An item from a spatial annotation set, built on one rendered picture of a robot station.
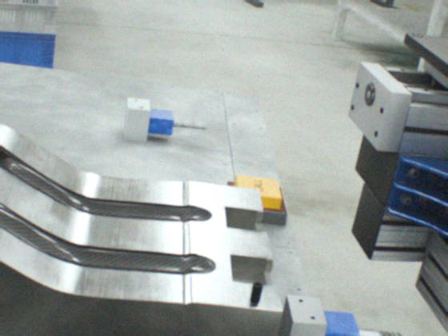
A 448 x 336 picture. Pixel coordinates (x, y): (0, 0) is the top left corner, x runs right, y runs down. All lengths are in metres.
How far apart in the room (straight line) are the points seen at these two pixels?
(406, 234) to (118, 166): 0.44
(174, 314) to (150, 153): 0.54
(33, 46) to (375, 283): 2.11
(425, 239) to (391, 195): 0.11
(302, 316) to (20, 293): 0.28
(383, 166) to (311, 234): 1.67
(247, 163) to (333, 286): 1.35
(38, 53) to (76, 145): 2.74
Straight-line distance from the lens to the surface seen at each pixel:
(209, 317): 0.76
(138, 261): 0.82
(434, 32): 4.61
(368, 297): 2.58
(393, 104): 1.13
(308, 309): 0.84
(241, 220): 0.94
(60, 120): 1.35
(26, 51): 3.98
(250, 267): 0.85
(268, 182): 1.14
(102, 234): 0.85
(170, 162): 1.24
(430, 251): 1.26
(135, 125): 1.29
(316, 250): 2.77
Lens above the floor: 1.30
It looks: 24 degrees down
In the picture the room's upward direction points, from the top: 10 degrees clockwise
